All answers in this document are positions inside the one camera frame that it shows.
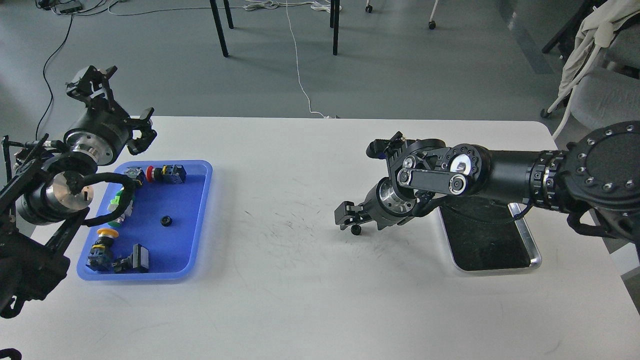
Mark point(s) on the black cylindrical right-side gripper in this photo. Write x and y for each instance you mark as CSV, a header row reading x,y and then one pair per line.
x,y
382,205

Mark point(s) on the black cylindrical left-side gripper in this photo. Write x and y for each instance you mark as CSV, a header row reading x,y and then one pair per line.
x,y
104,130

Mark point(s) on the small black gear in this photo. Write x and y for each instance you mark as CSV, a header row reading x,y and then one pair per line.
x,y
166,221

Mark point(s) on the black right-side robot arm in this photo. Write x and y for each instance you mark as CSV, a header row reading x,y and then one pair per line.
x,y
595,181

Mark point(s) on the black left-side robot arm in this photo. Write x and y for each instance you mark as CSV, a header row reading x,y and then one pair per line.
x,y
49,188

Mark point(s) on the silver metal tray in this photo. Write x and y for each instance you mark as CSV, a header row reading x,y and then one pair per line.
x,y
484,238

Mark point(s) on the blue plastic tray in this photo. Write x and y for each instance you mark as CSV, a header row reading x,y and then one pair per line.
x,y
172,249

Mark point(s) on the black power strip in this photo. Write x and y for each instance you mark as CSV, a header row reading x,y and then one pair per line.
x,y
60,6

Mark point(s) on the black table leg left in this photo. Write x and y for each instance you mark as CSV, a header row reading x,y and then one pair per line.
x,y
218,23

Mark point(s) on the black table leg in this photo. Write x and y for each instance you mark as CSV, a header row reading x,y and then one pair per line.
x,y
218,23
334,11

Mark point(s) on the white caster leg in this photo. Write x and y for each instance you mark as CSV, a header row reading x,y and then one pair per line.
x,y
431,23

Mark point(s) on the black table leg right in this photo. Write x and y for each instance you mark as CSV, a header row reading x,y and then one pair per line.
x,y
334,11

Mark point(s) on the grey chair with beige cloth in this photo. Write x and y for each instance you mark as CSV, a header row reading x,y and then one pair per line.
x,y
597,86

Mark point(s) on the black grey switch component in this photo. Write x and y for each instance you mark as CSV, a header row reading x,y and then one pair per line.
x,y
136,174

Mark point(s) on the red push button switch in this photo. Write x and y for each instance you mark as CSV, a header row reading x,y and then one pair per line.
x,y
170,174

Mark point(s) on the yellow push button switch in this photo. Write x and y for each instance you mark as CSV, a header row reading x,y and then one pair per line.
x,y
101,256

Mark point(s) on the black switch block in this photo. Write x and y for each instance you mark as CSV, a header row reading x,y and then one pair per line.
x,y
137,261

